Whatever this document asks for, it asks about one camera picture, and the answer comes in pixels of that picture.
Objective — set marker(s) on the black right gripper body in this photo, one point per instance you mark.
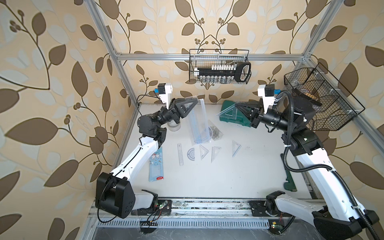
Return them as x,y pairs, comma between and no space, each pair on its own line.
274,119

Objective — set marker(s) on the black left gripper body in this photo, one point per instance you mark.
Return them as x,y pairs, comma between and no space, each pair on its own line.
159,119

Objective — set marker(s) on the clear straight ruler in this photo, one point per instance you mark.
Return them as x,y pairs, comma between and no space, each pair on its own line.
180,154

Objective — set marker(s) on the blue ruler set pouch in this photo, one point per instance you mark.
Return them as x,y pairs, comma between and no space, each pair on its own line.
156,170

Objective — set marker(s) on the clear triangle ruler small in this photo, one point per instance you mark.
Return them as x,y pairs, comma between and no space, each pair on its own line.
203,152

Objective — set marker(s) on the clear protractor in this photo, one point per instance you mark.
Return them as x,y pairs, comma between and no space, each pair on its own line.
191,154

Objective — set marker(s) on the clear triangle ruler long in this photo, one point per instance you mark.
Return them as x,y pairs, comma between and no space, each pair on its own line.
215,153

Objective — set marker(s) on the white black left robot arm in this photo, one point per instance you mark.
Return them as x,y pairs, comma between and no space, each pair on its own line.
114,193

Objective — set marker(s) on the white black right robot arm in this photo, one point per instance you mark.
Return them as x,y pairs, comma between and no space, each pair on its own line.
342,216

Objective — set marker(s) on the black socket bit holder set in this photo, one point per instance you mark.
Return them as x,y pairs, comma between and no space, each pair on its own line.
238,73

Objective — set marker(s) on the green plastic tool case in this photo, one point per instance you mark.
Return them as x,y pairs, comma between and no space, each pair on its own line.
241,119

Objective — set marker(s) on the dark tool in right basket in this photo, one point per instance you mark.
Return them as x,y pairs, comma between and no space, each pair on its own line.
310,97

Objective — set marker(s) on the clear packing tape roll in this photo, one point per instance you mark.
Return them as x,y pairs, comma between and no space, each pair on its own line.
173,126

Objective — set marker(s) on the clear bag of screws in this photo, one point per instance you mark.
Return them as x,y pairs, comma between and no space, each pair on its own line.
215,133

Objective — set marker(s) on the green pipe wrench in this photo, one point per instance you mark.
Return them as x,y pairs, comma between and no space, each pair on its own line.
289,184

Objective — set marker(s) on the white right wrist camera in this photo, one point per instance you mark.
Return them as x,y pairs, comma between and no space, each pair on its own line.
268,94

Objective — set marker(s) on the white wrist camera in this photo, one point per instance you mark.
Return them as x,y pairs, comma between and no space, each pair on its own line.
268,94
164,91

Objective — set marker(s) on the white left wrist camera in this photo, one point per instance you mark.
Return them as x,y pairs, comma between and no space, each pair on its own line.
164,91

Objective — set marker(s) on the black wire basket right wall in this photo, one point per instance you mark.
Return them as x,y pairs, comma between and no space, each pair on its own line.
335,112

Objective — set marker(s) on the black wire basket wall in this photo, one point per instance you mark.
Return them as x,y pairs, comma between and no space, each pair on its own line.
201,58
335,112

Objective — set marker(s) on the black wire basket back wall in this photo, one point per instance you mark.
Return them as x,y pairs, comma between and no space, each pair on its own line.
201,58

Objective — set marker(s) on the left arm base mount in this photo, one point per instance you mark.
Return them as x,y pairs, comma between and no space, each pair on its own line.
163,205

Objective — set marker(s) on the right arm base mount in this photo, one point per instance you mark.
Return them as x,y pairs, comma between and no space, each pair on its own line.
259,208

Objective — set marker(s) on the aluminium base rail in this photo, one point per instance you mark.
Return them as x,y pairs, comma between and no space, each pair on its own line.
211,208

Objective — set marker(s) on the aluminium frame post back right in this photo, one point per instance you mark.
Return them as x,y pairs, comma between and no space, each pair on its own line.
303,60

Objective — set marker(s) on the aluminium frame post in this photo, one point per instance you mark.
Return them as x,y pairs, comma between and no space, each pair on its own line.
97,18
303,60

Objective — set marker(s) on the aluminium frame post back left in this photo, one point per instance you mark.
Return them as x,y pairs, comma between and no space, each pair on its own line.
97,18

